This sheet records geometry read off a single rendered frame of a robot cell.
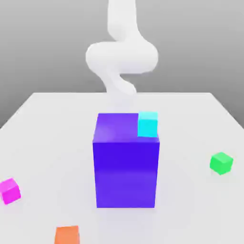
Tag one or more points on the small green cube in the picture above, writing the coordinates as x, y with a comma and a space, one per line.
221, 164

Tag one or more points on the large purple box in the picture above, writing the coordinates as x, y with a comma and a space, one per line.
125, 171

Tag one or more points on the small cyan cube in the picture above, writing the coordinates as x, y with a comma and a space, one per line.
147, 126

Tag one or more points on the small magenta cube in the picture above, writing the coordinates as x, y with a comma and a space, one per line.
10, 192

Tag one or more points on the small orange cube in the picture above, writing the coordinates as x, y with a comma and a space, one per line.
66, 235

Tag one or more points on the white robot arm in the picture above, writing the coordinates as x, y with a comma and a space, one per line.
122, 57

